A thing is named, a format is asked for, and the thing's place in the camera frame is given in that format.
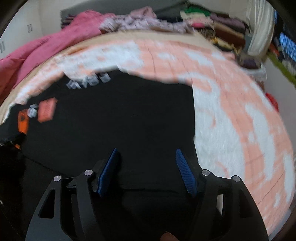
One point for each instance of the black sweater orange cuffs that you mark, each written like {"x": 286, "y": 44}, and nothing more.
{"x": 145, "y": 121}

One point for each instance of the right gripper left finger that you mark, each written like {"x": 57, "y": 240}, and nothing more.
{"x": 68, "y": 209}

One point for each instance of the white wardrobe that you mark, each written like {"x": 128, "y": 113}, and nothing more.
{"x": 24, "y": 27}

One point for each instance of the stack of folded clothes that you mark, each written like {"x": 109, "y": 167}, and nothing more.
{"x": 223, "y": 31}

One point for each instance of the red plastic bag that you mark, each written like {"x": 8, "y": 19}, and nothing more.
{"x": 273, "y": 101}

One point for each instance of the pink quilted comforter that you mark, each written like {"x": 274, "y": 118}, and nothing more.
{"x": 17, "y": 65}

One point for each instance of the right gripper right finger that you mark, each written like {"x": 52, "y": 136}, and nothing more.
{"x": 223, "y": 209}

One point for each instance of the right hand thumb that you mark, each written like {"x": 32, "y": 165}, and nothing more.
{"x": 168, "y": 237}

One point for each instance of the orange white plaid blanket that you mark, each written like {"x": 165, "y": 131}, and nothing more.
{"x": 238, "y": 131}

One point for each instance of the white plastic bag of clothes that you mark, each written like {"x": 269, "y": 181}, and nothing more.
{"x": 253, "y": 67}

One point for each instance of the white curtain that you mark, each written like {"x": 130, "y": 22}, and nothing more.
{"x": 260, "y": 18}

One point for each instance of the lilac crumpled clothes pile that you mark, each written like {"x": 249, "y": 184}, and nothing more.
{"x": 142, "y": 19}

